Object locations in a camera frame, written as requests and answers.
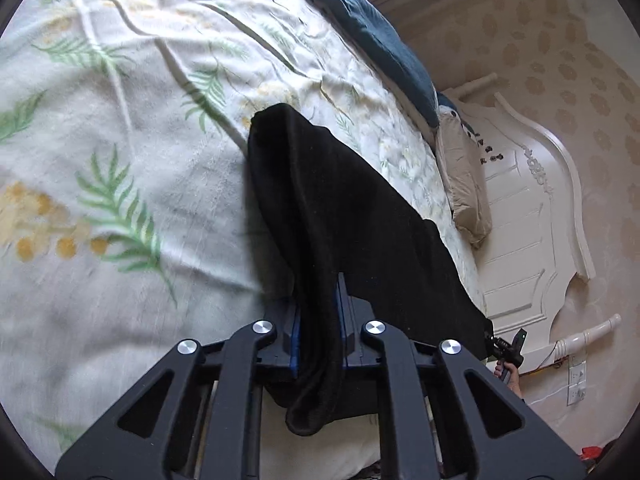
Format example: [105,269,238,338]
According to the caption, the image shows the white carved bed headboard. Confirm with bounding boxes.
[440,72,622,362]

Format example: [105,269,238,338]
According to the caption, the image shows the white wall socket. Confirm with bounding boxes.
[566,356,587,407]

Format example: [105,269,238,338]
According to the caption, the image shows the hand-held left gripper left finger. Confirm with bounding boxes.
[54,304,302,480]

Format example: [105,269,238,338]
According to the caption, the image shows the thin orange cable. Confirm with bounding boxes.
[522,342,572,378]

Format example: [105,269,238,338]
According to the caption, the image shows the black pants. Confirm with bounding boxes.
[247,102,494,437]

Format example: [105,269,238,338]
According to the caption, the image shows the dark blue duvet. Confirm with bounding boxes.
[267,0,441,131]

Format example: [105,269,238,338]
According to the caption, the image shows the beige pillow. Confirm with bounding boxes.
[434,112,493,250]

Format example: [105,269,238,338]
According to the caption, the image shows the floral bed sheet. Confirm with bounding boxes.
[0,0,488,480]

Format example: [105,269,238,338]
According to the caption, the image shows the person's right hand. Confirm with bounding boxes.
[493,362,526,402]

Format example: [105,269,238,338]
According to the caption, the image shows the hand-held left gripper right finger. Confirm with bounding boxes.
[334,272,587,480]

